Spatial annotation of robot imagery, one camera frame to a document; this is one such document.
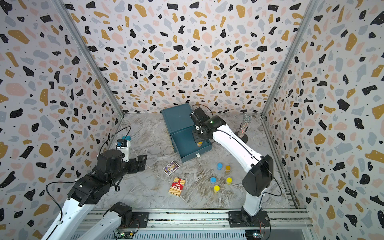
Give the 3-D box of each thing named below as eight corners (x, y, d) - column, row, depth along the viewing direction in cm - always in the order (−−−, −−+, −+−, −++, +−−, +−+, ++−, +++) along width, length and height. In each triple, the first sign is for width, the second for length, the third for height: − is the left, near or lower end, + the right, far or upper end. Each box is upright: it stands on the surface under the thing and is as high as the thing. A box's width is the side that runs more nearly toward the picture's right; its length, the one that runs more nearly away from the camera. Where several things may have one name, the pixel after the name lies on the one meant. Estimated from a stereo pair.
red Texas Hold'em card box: (169, 193, 84) (168, 192, 83) (174, 178, 90) (174, 176, 88) (181, 196, 83) (180, 195, 82) (186, 181, 89) (186, 179, 87)
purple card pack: (163, 170, 93) (162, 168, 91) (174, 161, 97) (173, 160, 95) (168, 175, 91) (167, 174, 89) (179, 166, 95) (178, 165, 93)
